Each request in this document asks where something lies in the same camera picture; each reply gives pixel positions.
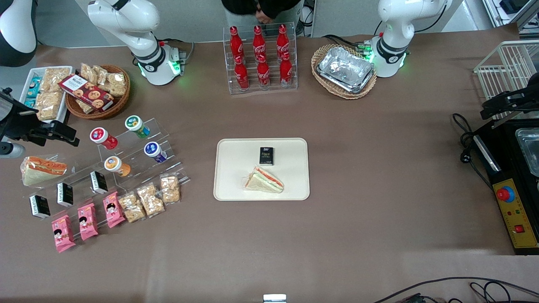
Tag brown wicker snack basket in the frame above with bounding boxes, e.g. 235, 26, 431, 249
65, 64, 131, 120

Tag large nut crisp packet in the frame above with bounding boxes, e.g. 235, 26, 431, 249
35, 90, 64, 121
41, 67, 72, 93

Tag red cookie box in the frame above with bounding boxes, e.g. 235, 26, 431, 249
58, 74, 115, 112

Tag red cap gum bottle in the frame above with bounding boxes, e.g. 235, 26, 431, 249
89, 127, 119, 150

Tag clear acrylic stepped display stand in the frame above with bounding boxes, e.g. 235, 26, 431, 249
25, 118, 191, 226

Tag stacked aluminium foil containers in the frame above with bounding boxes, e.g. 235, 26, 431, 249
316, 46, 376, 94

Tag white wire basket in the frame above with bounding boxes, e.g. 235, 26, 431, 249
473, 40, 539, 121

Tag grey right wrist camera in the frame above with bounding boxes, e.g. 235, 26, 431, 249
0, 143, 26, 159

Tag clear acrylic bottle rack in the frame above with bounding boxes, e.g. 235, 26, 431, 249
222, 22, 299, 96

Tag black left arm base cable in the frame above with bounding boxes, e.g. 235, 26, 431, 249
322, 34, 368, 50

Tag metal pan in machine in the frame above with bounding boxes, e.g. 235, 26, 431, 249
515, 128, 539, 178

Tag small black white pack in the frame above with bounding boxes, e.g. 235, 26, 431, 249
90, 170, 109, 195
57, 182, 74, 207
29, 194, 51, 219

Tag pink snack packet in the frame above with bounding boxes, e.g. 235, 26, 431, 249
103, 191, 126, 229
51, 215, 77, 253
77, 203, 99, 242

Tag cream plastic serving tray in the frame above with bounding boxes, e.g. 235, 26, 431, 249
213, 138, 311, 201

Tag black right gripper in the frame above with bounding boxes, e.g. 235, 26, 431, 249
0, 89, 80, 147

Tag orange cap gum bottle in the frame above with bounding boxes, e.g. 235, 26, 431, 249
104, 156, 131, 177

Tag black sealing machine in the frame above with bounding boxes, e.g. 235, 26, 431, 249
471, 118, 539, 256

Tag white rectangular plastic tray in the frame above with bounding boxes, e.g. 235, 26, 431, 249
19, 66, 75, 125

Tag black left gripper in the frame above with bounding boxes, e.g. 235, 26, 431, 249
480, 84, 539, 120

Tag green cap gum bottle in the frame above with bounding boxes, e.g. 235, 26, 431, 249
125, 115, 151, 139

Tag black cables on table edge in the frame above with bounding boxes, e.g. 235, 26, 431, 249
372, 276, 539, 303

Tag light wicker basket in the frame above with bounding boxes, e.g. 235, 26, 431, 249
311, 44, 378, 100

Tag clear bag of crisps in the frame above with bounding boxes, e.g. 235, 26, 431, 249
80, 63, 98, 85
92, 65, 109, 87
103, 72, 128, 98

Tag clear nut crisp packet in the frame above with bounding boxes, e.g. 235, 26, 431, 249
136, 183, 165, 218
117, 191, 147, 223
160, 173, 181, 205

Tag person in dark clothes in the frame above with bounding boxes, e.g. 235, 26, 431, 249
221, 0, 304, 24

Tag blue cap gum bottle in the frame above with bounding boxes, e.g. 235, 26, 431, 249
144, 141, 168, 164

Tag wrapped triangle sandwich on tray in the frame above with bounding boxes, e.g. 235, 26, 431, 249
243, 165, 285, 194

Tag black power cable with plug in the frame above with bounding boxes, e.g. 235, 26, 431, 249
452, 112, 494, 189

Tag red cola bottle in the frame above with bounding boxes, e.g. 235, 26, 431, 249
257, 55, 271, 89
229, 26, 245, 60
276, 24, 291, 55
252, 25, 267, 58
234, 56, 250, 91
279, 52, 294, 88

